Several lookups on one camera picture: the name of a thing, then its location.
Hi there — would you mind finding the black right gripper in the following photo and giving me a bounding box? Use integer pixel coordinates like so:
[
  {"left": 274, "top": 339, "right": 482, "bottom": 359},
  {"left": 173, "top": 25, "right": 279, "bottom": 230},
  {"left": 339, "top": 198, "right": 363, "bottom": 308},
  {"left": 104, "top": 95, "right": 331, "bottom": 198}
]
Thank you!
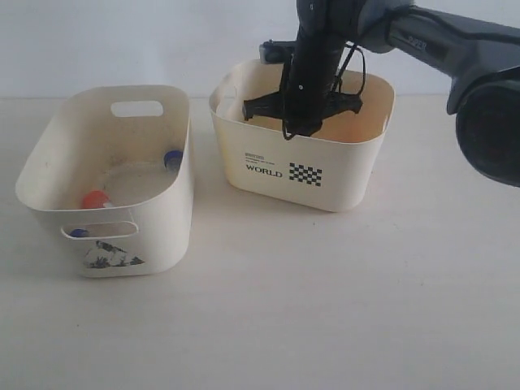
[{"left": 242, "top": 1, "right": 365, "bottom": 137}]

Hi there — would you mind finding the cream bin with WORLD label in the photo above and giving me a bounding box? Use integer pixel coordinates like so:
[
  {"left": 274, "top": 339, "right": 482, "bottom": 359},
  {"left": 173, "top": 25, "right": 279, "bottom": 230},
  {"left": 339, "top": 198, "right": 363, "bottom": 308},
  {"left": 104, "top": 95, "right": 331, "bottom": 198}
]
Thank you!
[{"left": 209, "top": 59, "right": 395, "bottom": 212}]

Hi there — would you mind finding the orange-capped object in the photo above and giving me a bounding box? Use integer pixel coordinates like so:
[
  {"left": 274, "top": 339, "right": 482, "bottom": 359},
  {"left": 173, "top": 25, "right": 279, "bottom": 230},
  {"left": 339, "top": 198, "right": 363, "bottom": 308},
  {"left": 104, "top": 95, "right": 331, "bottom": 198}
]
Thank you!
[{"left": 80, "top": 189, "right": 114, "bottom": 210}]

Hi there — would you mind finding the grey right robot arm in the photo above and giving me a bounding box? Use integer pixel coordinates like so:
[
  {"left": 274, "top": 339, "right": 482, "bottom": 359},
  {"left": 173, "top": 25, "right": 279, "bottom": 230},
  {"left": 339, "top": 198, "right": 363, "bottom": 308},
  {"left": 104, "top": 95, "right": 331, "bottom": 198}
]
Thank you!
[{"left": 242, "top": 1, "right": 519, "bottom": 187}]

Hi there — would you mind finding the cream plastic bin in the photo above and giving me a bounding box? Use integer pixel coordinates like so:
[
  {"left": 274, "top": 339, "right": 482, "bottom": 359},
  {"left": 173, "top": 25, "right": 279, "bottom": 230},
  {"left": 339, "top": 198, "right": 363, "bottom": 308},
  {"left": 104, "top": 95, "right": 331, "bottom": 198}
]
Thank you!
[{"left": 15, "top": 85, "right": 195, "bottom": 278}]

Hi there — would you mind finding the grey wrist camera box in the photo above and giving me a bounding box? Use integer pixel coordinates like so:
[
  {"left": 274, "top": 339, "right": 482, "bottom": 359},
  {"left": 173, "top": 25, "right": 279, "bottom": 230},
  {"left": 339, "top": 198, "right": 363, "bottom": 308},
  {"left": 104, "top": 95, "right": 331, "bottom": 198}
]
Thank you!
[{"left": 258, "top": 40, "right": 296, "bottom": 64}]

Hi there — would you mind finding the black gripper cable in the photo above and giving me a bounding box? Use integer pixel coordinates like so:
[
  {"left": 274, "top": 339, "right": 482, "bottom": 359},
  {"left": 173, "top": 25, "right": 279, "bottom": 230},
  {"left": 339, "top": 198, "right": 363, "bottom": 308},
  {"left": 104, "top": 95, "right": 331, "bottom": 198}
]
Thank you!
[{"left": 279, "top": 42, "right": 366, "bottom": 141}]

